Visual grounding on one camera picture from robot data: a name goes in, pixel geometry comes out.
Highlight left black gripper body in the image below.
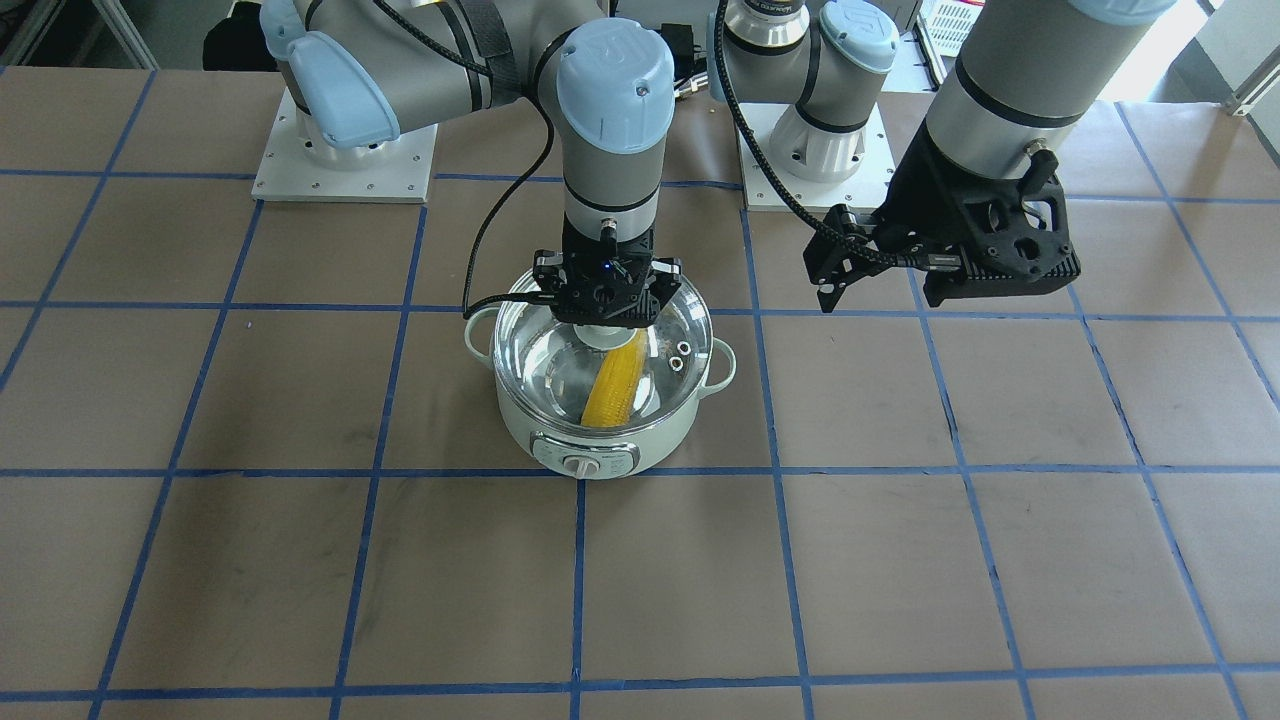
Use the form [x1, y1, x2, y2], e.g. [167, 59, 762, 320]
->
[876, 129, 1082, 299]

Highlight white plastic basket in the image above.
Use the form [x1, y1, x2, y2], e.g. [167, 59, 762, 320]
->
[919, 1, 986, 58]

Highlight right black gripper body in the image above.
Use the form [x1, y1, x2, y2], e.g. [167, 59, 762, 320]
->
[557, 220, 658, 329]

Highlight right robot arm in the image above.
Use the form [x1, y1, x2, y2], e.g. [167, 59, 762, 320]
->
[259, 1, 684, 329]

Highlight yellow corn cob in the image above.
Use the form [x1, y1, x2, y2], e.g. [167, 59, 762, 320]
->
[581, 331, 646, 428]

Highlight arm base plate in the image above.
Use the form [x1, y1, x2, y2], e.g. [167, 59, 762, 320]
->
[251, 92, 438, 205]
[741, 102, 895, 217]

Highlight glass pot lid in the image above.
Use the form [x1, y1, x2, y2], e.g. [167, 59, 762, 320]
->
[492, 283, 713, 432]

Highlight light green electric pot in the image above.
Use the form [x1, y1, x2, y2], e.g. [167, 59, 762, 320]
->
[474, 302, 737, 480]

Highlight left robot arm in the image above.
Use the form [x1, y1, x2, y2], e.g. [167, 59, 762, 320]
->
[707, 1, 1170, 313]

